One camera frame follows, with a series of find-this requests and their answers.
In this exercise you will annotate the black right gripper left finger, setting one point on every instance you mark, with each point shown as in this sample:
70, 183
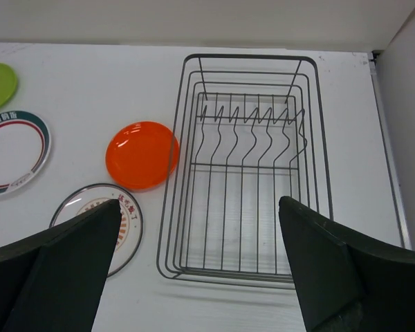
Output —
53, 280

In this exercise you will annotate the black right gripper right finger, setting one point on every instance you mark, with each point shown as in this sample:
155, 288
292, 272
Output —
344, 279

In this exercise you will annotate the white plate orange sunburst print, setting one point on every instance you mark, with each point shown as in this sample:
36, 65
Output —
131, 226

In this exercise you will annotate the white plate green red rim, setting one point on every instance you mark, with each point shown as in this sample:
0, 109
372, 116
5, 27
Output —
25, 145

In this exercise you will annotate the orange plastic plate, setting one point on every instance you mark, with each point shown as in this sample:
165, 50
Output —
142, 155

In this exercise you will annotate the grey wire dish rack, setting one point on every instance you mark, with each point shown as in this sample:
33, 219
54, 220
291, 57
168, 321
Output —
249, 130

